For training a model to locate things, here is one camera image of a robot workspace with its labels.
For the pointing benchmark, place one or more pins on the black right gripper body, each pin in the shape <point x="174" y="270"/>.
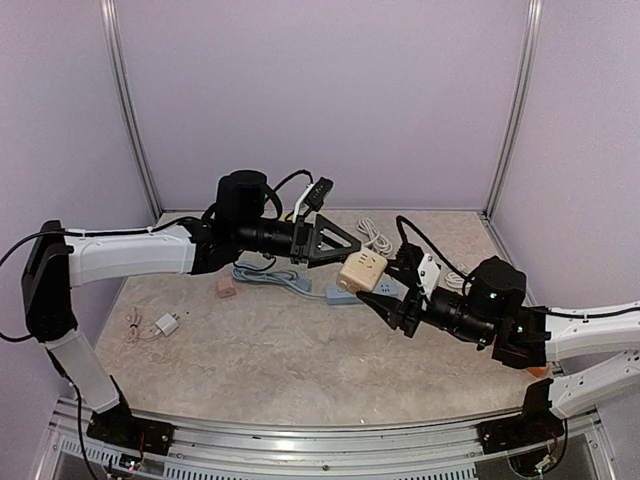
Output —
<point x="411" y="304"/>

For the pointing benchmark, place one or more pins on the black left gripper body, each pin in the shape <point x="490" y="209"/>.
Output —
<point x="302" y="231"/>

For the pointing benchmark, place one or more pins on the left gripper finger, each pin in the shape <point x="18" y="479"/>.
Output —
<point x="327" y="237"/>
<point x="323" y="258"/>

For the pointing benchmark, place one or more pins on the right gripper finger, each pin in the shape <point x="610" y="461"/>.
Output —
<point x="404" y="268"/>
<point x="388" y="308"/>

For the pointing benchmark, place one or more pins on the beige cube socket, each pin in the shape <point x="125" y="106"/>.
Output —
<point x="361" y="271"/>

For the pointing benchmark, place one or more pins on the blue power strip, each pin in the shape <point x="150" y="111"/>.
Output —
<point x="247" y="272"/>

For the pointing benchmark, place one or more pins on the white power strip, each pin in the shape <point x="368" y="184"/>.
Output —
<point x="373" y="238"/>

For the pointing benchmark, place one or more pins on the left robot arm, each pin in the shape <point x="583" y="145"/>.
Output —
<point x="62" y="259"/>

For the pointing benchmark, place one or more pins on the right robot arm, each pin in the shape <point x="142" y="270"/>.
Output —
<point x="491" y="314"/>

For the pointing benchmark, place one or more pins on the pink plug adapter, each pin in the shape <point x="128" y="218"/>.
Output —
<point x="225" y="287"/>

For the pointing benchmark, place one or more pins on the orange power strip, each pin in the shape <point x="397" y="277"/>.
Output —
<point x="459" y="278"/>

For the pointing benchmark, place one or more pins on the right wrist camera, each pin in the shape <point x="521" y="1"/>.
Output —
<point x="429" y="271"/>

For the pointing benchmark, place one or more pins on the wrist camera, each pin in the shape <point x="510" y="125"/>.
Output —
<point x="429" y="271"/>
<point x="312" y="199"/>

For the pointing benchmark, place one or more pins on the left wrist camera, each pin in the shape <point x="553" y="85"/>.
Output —
<point x="312" y="199"/>

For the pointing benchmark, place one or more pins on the front aluminium rail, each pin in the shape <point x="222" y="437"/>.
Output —
<point x="207" y="449"/>

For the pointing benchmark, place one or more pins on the white charger with cable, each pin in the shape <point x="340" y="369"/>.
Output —
<point x="163" y="326"/>

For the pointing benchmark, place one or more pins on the right aluminium frame post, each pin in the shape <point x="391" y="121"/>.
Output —
<point x="517" y="108"/>

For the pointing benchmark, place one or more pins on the aluminium frame post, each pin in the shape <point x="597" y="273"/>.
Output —
<point x="117" y="61"/>
<point x="517" y="108"/>

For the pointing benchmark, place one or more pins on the left aluminium frame post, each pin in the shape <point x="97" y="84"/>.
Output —
<point x="117" y="61"/>

